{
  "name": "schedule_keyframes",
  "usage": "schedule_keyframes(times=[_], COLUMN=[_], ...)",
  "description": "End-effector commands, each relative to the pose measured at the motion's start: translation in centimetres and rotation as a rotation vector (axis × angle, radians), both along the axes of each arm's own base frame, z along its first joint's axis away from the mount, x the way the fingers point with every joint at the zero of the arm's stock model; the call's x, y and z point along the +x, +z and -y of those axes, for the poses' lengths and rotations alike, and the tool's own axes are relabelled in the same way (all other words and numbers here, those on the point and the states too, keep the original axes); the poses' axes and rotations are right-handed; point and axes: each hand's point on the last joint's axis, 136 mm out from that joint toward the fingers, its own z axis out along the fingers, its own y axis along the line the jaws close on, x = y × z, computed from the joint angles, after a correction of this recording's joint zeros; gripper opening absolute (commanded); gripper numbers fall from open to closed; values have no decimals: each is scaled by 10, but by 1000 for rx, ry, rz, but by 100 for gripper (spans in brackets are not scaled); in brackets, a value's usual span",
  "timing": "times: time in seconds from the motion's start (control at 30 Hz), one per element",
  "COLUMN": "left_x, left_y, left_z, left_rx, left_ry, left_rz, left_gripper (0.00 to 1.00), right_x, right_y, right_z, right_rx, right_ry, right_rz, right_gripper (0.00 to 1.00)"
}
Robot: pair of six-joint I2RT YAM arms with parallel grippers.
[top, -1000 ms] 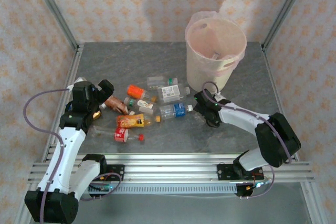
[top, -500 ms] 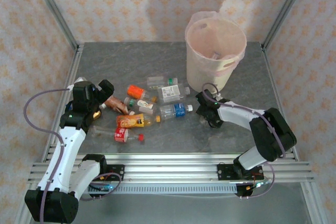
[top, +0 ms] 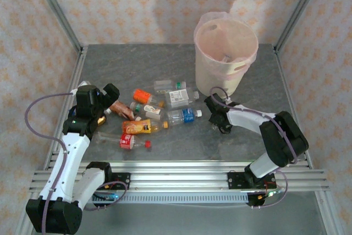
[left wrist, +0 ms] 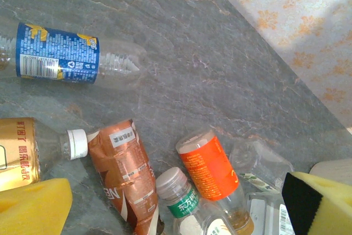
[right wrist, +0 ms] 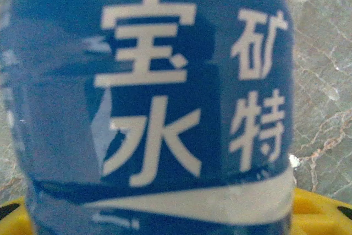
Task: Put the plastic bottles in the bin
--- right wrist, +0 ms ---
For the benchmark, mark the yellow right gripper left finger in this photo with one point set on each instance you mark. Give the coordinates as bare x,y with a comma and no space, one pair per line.
11,224

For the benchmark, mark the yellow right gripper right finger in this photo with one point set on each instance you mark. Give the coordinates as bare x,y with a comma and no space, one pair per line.
319,215

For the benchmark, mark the blue label white print bottle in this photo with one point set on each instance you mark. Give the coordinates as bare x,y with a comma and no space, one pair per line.
154,94

